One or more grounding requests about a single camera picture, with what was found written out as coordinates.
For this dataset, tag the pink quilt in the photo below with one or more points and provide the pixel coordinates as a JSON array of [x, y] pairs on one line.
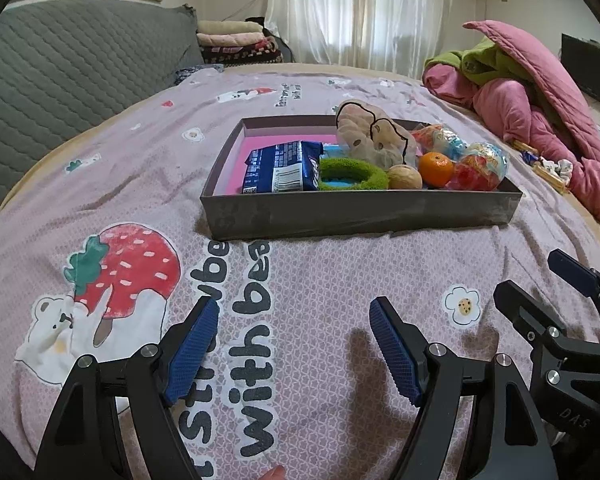
[[515, 50]]

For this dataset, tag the walnut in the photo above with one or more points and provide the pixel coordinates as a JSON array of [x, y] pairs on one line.
[[405, 177]]

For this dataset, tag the dark patterned folded blanket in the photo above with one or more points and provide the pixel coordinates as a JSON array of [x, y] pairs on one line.
[[242, 53]]

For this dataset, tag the white crumpled wrapper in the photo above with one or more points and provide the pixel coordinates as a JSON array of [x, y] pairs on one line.
[[557, 167]]

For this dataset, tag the grey cardboard box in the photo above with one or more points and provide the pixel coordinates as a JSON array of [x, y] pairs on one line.
[[330, 215]]

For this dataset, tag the white curtain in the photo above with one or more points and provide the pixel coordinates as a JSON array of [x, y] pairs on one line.
[[355, 10]]

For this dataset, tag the green blanket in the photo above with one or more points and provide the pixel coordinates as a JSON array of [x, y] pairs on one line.
[[485, 65]]

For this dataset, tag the yellow snack packet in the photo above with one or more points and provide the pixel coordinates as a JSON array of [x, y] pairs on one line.
[[550, 180]]

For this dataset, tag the blue snack packet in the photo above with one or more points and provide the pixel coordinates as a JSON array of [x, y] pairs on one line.
[[280, 167]]

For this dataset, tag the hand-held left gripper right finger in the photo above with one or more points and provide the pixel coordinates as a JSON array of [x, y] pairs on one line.
[[395, 355]]

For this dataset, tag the beige folded blanket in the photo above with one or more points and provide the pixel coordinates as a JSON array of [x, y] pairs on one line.
[[227, 27]]

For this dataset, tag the black television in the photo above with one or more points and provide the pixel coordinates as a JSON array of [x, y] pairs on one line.
[[590, 70]]

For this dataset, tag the orange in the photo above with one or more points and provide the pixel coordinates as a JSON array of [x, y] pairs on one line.
[[436, 170]]

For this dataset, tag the pink book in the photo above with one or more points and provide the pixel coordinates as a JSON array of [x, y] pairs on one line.
[[235, 160]]

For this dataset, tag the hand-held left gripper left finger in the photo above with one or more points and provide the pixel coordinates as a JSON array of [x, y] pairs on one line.
[[192, 350]]

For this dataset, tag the red toy ball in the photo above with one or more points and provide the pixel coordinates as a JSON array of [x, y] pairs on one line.
[[440, 137], [480, 167]]

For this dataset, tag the beige plush scrunchie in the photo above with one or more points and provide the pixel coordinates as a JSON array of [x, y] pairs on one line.
[[370, 135]]

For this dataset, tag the pink folded blanket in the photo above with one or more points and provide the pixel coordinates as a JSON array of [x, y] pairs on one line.
[[230, 39]]

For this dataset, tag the blue candy wrapper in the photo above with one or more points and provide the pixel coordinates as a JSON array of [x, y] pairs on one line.
[[531, 158]]

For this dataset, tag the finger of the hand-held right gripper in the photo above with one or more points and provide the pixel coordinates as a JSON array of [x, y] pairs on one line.
[[570, 270], [520, 310]]

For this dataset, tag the blue patterned cloth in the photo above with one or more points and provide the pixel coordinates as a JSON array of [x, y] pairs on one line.
[[197, 72]]

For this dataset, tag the person's left hand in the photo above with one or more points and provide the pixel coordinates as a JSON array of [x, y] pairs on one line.
[[274, 473]]

